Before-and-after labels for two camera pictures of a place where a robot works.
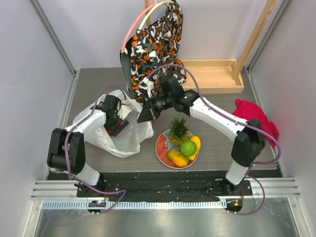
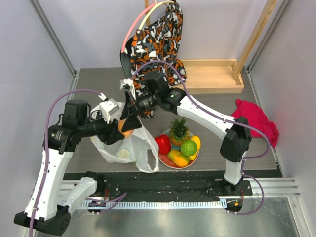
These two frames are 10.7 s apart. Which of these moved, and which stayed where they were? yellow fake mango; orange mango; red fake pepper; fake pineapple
Moved: red fake pepper
Stayed: fake pineapple; orange mango; yellow fake mango
